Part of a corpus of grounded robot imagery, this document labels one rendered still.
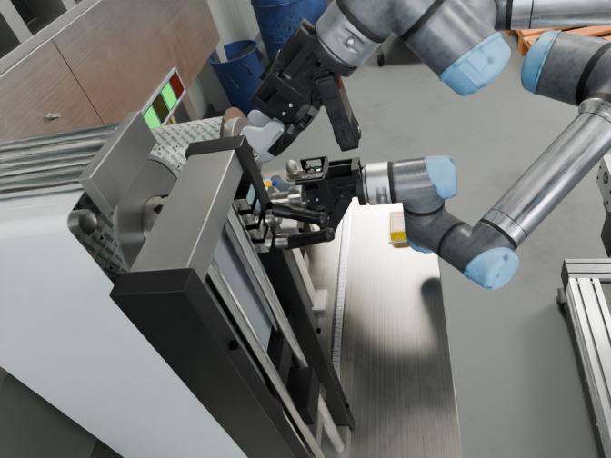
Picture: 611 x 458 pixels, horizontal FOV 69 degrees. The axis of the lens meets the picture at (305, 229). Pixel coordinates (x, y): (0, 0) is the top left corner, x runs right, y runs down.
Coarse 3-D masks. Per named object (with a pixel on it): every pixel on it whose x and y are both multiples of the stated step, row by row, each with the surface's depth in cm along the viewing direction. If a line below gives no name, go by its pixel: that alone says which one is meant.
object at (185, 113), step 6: (186, 96) 157; (186, 102) 156; (180, 108) 156; (186, 108) 156; (192, 108) 160; (174, 114) 158; (180, 114) 158; (186, 114) 157; (192, 114) 160; (180, 120) 159; (186, 120) 159; (192, 120) 159
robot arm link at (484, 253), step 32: (608, 64) 74; (608, 96) 72; (576, 128) 73; (608, 128) 71; (544, 160) 73; (576, 160) 71; (512, 192) 74; (544, 192) 72; (480, 224) 74; (512, 224) 72; (448, 256) 76; (480, 256) 71; (512, 256) 70
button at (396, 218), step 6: (390, 216) 100; (396, 216) 100; (402, 216) 99; (390, 222) 99; (396, 222) 98; (402, 222) 98; (390, 228) 98; (396, 228) 97; (402, 228) 97; (390, 234) 97; (396, 234) 97; (402, 234) 96
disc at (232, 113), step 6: (228, 108) 68; (234, 108) 69; (228, 114) 67; (234, 114) 69; (240, 114) 72; (222, 120) 65; (228, 120) 67; (246, 120) 74; (222, 126) 65; (228, 126) 66; (222, 132) 64
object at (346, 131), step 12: (324, 84) 56; (336, 84) 56; (324, 96) 57; (336, 96) 57; (336, 108) 58; (348, 108) 60; (336, 120) 59; (348, 120) 59; (336, 132) 60; (348, 132) 60; (360, 132) 63; (348, 144) 61
